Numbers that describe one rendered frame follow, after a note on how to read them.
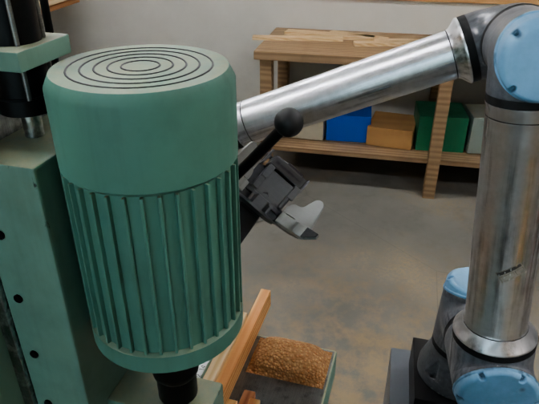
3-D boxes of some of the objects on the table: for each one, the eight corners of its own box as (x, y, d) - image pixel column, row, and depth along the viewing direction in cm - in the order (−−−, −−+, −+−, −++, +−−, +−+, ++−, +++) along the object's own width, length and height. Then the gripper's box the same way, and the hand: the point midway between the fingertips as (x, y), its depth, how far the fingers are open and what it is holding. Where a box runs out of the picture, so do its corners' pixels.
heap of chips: (322, 389, 95) (323, 373, 93) (245, 371, 98) (245, 356, 96) (332, 353, 102) (334, 337, 100) (260, 337, 106) (260, 322, 104)
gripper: (230, 130, 88) (246, 107, 69) (322, 211, 90) (362, 210, 71) (195, 170, 87) (201, 158, 67) (288, 251, 89) (320, 261, 70)
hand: (269, 202), depth 69 cm, fingers closed on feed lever, 14 cm apart
